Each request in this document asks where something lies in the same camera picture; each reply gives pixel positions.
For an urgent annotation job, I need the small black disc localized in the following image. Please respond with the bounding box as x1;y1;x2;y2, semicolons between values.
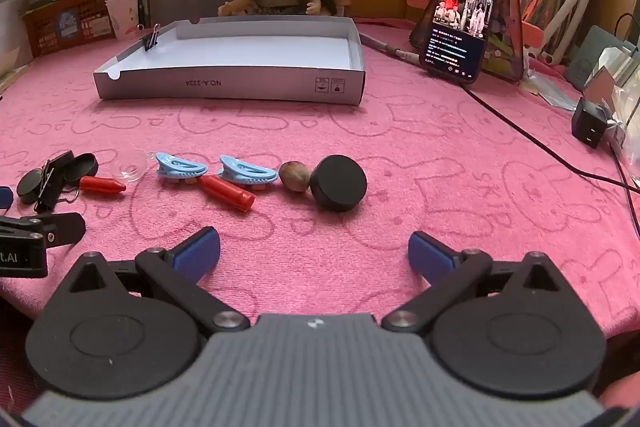
64;153;99;186
16;169;47;206

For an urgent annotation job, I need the blue plastic clip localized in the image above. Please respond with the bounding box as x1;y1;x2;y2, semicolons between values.
218;154;278;192
155;152;208;184

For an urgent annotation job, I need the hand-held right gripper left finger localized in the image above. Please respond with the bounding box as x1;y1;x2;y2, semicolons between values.
65;226;251;334

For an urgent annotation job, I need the clear round container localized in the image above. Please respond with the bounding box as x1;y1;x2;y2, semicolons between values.
109;149;157;184

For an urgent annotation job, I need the orange plastic basket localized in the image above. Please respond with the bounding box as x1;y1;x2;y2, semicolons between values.
20;0;115;58

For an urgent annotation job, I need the black cable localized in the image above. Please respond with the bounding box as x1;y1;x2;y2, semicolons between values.
461;83;640;228

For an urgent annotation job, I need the grey card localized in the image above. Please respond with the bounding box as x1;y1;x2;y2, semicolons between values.
567;26;637;90

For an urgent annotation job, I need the clear plastic bag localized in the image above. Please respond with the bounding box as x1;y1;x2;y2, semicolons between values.
582;46;640;188

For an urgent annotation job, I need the white paper cup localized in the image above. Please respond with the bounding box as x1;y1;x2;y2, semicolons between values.
105;0;140;40

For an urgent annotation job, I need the large black disc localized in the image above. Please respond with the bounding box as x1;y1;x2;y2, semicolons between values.
310;155;368;212

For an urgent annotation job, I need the pink rabbit print blanket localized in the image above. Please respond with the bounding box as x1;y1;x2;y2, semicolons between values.
0;14;640;408

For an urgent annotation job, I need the brown nut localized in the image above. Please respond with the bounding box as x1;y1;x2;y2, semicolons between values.
278;161;313;194

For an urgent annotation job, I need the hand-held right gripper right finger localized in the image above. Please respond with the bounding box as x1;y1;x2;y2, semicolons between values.
381;231;571;334

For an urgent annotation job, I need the red plastic cylinder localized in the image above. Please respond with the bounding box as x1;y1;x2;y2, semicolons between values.
79;176;127;196
200;176;257;212

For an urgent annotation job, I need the white cardboard box lid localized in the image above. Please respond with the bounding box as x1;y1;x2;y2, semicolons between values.
92;17;367;106

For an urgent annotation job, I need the black charger block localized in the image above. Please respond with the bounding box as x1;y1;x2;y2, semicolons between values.
571;97;609;150

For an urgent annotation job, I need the black binder clip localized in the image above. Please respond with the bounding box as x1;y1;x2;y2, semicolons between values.
137;24;162;52
32;151;82;214

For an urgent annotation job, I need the black smartphone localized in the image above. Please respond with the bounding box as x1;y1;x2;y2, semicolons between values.
419;0;497;85

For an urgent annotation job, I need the white corded tube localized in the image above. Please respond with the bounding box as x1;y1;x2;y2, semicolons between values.
359;32;427;66

